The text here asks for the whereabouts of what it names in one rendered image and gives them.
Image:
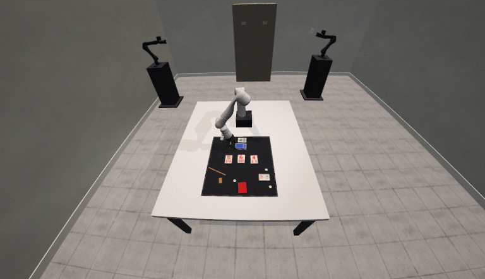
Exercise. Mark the red rectangular block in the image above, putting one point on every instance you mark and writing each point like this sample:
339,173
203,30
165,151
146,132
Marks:
242,188

